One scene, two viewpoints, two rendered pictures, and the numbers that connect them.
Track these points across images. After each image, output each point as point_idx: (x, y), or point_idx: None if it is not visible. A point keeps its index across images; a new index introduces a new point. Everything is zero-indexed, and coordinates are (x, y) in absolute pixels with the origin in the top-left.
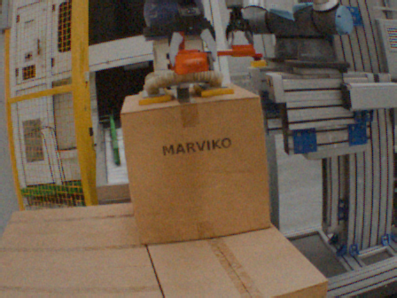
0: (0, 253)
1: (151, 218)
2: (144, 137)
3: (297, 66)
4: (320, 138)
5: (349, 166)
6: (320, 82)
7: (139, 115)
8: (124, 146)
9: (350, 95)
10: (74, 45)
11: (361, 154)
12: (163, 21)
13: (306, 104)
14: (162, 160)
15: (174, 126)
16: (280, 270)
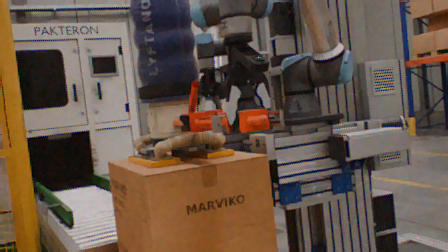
0: None
1: None
2: (169, 198)
3: (292, 124)
4: (304, 189)
5: (323, 213)
6: (309, 137)
7: (164, 177)
8: (149, 208)
9: (348, 145)
10: (14, 105)
11: (336, 202)
12: (165, 80)
13: (294, 159)
14: (186, 219)
15: (196, 186)
16: None
